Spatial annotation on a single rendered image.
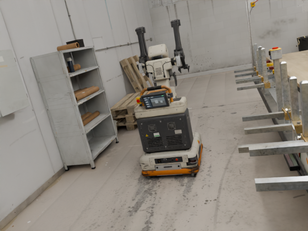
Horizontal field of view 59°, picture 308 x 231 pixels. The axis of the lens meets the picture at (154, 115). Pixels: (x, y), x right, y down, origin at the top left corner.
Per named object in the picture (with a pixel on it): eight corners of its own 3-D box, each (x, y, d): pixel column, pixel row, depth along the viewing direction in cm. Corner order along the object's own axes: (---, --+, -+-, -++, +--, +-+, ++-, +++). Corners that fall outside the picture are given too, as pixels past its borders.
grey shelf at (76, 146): (65, 171, 374) (29, 57, 334) (94, 144, 457) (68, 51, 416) (94, 169, 361) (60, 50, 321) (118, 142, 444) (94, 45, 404)
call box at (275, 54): (271, 61, 192) (270, 50, 190) (270, 60, 199) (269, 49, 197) (282, 59, 190) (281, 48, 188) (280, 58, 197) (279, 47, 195)
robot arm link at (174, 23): (168, 18, 312) (177, 16, 309) (171, 21, 325) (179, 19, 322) (174, 57, 315) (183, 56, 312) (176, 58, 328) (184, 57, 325)
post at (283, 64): (286, 134, 181) (280, 62, 169) (285, 132, 185) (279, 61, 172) (292, 134, 180) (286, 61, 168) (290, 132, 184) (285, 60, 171)
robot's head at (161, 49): (165, 52, 300) (165, 42, 307) (147, 56, 306) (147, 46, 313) (168, 60, 313) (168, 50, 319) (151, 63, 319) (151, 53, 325)
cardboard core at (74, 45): (56, 46, 378) (74, 42, 369) (59, 46, 385) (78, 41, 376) (57, 52, 380) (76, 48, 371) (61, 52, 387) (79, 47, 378)
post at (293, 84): (295, 158, 160) (289, 77, 147) (294, 156, 163) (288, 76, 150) (302, 157, 159) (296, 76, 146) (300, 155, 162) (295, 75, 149)
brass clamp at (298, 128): (293, 134, 149) (293, 125, 147) (288, 125, 161) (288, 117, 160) (306, 133, 147) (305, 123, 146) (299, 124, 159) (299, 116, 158)
